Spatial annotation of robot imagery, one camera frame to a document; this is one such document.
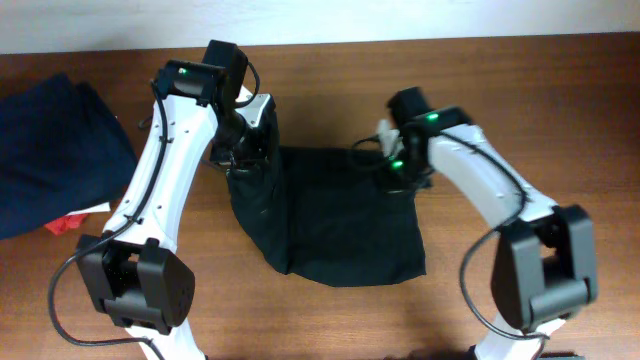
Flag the black shorts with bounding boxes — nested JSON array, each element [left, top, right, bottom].
[[226, 145, 426, 287]]

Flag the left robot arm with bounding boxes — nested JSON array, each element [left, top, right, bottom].
[[73, 40, 275, 359]]

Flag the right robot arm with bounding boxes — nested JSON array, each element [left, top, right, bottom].
[[376, 87, 599, 359]]

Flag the white paper tag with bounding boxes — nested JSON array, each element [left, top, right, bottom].
[[68, 202, 111, 216]]

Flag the navy blue folded garment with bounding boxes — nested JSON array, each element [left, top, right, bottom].
[[1, 73, 137, 238]]

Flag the red cloth piece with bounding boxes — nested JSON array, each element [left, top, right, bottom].
[[44, 213, 89, 236]]

